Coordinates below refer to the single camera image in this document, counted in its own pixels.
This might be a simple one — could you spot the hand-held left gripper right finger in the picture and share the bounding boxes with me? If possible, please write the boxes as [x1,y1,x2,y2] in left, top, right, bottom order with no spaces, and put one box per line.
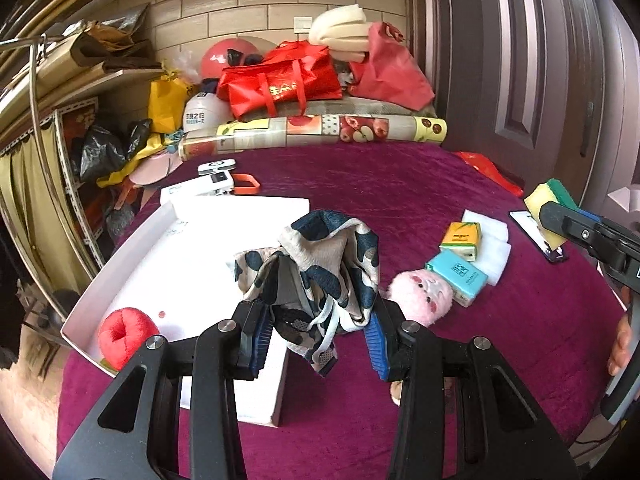
[364,299,582,480]

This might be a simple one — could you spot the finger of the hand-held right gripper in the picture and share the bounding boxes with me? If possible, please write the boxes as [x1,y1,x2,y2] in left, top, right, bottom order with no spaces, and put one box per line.
[539,201,630,272]

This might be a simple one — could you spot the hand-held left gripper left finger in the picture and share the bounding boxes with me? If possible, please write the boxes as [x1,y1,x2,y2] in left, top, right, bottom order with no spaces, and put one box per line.
[52,302,275,480]

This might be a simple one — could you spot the yellow and green sponge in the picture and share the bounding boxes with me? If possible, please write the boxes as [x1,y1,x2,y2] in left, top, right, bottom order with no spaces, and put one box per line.
[524,178,601,251]

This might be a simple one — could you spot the pink plush toy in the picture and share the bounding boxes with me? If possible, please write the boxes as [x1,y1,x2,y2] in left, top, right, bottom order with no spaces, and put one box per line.
[387,268,455,326]

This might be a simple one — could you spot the white cardboard box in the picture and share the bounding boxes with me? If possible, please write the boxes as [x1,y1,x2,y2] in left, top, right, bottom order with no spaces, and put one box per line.
[61,195,311,428]

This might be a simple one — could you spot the blue spotted beige cloth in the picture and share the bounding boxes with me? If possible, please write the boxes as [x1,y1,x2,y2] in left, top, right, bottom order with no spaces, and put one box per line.
[234,210,382,377]

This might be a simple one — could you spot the light blue tissue packet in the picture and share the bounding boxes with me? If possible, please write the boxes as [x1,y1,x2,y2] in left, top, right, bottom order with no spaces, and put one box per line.
[425,250,488,307]

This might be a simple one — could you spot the yellow tissue packet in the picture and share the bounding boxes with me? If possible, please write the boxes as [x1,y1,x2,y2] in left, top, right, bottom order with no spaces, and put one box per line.
[439,221,482,262]

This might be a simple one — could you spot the person's right hand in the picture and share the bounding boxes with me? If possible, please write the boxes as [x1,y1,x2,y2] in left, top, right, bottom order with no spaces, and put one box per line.
[607,309,639,377]

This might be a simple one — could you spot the white smartphone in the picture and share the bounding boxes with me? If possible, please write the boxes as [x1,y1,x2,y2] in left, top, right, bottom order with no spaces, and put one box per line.
[509,210,570,264]

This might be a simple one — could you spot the red plastic bag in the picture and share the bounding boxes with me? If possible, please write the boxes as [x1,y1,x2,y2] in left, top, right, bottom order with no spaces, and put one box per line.
[452,151,523,197]
[348,21,436,111]

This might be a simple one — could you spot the red plush apple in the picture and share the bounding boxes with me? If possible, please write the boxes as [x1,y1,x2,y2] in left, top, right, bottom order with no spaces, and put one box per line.
[97,308,161,372]

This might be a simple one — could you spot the maroon velvet tablecloth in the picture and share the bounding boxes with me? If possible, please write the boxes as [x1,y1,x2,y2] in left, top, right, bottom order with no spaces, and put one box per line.
[56,140,626,480]

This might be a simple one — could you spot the white handheld device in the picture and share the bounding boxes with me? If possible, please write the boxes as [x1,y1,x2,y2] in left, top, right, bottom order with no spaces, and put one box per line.
[160,170,236,206]

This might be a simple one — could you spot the dark brown door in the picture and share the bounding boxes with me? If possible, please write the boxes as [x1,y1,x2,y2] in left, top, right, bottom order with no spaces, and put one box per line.
[405,0,640,221]

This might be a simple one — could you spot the small white device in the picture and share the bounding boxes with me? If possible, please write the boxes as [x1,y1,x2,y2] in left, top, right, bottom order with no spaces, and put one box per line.
[197,159,237,176]

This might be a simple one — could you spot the pink sun hat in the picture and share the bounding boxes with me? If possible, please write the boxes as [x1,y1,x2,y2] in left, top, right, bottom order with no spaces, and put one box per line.
[127,152,183,191]

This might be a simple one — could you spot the rolled fruit print tablecloth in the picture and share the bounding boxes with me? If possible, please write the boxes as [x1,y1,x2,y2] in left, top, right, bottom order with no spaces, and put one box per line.
[177,115,449,161]

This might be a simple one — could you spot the yellow plastic sheet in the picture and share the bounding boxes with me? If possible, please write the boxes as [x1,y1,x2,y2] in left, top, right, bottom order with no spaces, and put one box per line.
[97,132,167,189]

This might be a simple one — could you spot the white helmet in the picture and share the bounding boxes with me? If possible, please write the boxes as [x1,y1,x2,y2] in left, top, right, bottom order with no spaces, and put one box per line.
[182,92,236,138]

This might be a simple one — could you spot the black plastic bag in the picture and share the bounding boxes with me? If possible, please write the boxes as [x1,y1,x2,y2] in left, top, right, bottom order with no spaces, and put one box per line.
[79,119,152,183]

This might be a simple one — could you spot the yellow shopping bag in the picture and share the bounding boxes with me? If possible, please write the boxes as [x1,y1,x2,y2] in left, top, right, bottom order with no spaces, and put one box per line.
[148,74,193,133]

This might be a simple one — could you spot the red tote bag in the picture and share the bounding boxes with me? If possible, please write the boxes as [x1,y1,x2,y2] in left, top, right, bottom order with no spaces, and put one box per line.
[216,41,344,120]

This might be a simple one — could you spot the white metal shelf unit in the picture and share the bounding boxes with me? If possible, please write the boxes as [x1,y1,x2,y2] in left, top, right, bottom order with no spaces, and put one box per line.
[52,97,121,267]

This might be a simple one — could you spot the olive curtain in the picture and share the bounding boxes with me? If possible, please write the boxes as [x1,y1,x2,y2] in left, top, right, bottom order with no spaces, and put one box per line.
[0,115,96,311]

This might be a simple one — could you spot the clear plastic bag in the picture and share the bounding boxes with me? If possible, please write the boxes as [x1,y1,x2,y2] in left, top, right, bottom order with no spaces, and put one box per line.
[164,49,202,84]

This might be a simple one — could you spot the pink helmet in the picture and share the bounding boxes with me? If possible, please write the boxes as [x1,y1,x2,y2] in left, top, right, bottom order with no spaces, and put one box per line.
[201,37,263,81]

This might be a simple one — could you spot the white foam roll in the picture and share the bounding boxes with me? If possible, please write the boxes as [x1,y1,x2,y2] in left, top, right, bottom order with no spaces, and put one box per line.
[308,2,373,63]

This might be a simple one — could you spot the brown paper bags pile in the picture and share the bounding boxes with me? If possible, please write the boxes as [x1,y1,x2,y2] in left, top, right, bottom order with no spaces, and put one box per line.
[70,2,165,75]

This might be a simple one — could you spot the metal clothes rack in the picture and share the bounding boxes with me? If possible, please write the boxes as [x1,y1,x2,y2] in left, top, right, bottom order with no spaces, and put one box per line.
[0,34,101,273]

